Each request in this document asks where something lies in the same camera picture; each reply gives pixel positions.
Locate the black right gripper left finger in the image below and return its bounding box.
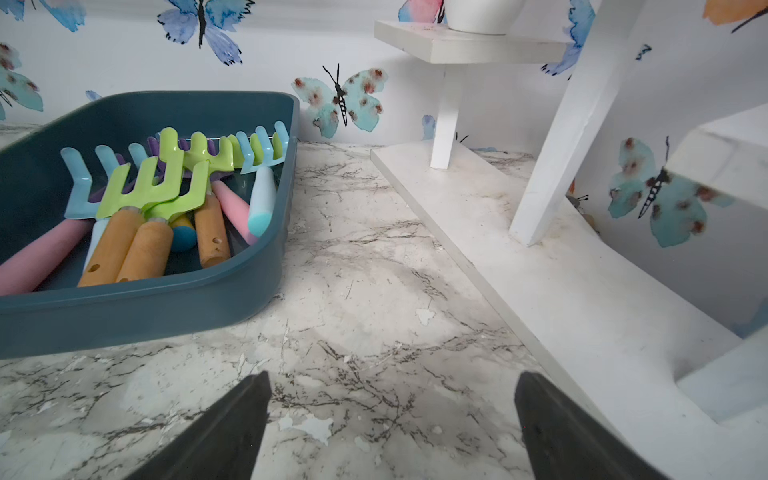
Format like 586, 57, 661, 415
129, 371, 272, 479

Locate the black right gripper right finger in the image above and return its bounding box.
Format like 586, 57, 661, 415
515, 371, 665, 479

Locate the green fork wooden handle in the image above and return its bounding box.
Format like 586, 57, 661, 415
116, 161, 209, 283

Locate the green rake wooden handle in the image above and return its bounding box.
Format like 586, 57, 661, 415
78, 127, 184, 288
184, 132, 235, 269

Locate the dark teal storage box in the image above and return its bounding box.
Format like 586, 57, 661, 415
1, 91, 300, 359

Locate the white stepped wooden shelf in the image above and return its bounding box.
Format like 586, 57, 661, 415
371, 1, 767, 479

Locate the white flower pot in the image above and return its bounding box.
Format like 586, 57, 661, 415
444, 0, 526, 35

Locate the blue tool yellow handle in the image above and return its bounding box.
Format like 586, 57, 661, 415
170, 213, 197, 253

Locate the purple fork pink handle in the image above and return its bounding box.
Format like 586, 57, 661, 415
147, 135, 258, 245

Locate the blue fork white handle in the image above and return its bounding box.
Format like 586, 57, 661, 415
235, 121, 290, 237

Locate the purple rake pink handle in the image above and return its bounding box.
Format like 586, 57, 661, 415
0, 152, 127, 296

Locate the blue rake white handle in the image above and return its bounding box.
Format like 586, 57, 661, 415
60, 143, 149, 273

